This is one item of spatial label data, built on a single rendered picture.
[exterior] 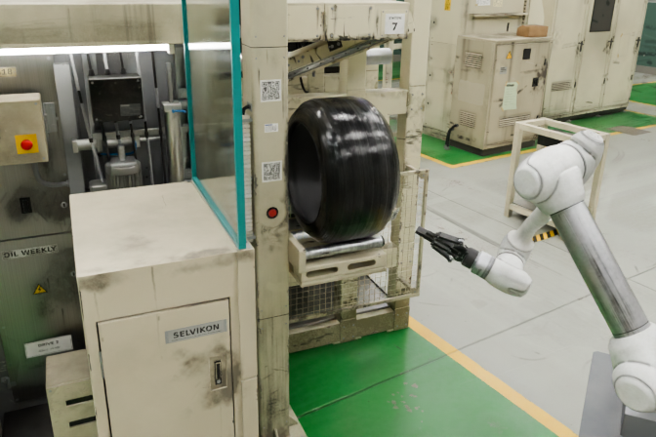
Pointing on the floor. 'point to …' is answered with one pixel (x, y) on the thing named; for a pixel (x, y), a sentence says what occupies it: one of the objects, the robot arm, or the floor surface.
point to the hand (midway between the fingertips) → (425, 233)
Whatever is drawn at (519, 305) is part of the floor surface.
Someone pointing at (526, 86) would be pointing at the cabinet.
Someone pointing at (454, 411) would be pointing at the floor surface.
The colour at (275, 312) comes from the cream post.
